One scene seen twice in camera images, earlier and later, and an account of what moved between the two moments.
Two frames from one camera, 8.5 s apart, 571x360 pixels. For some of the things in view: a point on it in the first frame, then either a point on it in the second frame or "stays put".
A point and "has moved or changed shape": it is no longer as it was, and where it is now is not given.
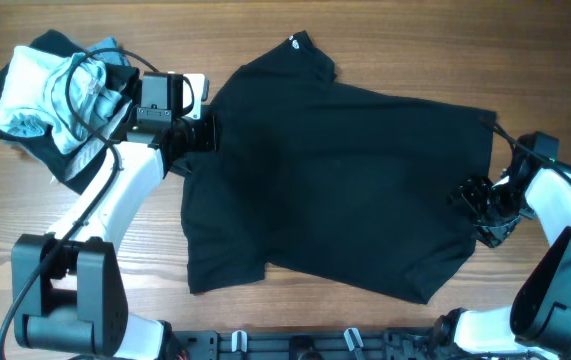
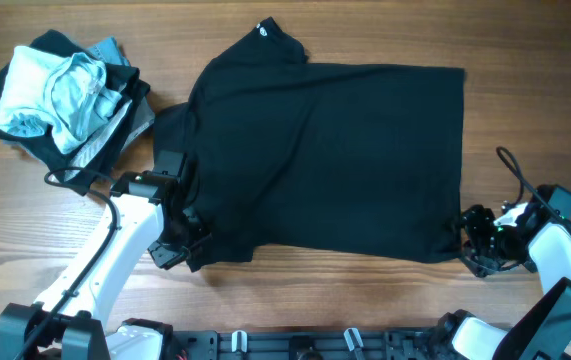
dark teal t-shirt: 331,182 has moved or changed shape
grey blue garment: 108,56 stays put
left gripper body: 198,134 -> 178,241
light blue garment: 34,96 stays put
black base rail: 301,344 stays put
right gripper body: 495,209 -> 489,245
